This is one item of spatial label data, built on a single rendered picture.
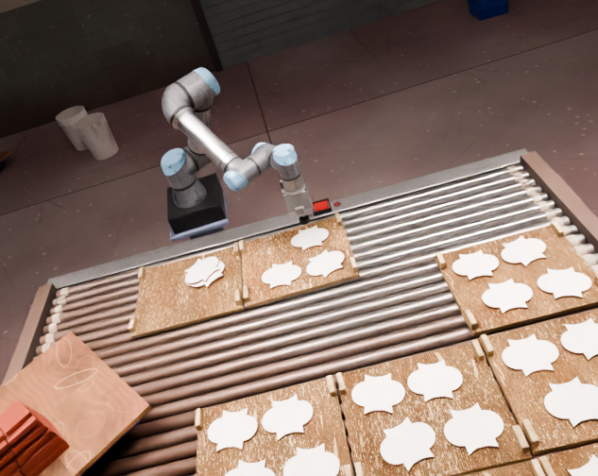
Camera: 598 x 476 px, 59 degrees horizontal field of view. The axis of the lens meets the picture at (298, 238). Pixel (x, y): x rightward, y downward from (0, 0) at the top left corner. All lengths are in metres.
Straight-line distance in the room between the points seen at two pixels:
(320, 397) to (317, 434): 0.11
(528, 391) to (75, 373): 1.31
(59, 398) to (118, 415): 0.24
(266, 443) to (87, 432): 0.50
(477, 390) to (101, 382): 1.08
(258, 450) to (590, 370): 0.89
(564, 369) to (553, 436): 0.20
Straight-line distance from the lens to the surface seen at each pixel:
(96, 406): 1.70
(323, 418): 1.52
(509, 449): 1.45
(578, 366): 1.59
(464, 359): 1.58
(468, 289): 1.75
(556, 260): 1.85
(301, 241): 2.02
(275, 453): 1.51
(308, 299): 1.83
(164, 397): 1.77
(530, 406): 1.51
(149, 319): 2.00
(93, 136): 5.48
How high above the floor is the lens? 2.21
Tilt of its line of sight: 39 degrees down
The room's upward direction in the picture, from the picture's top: 18 degrees counter-clockwise
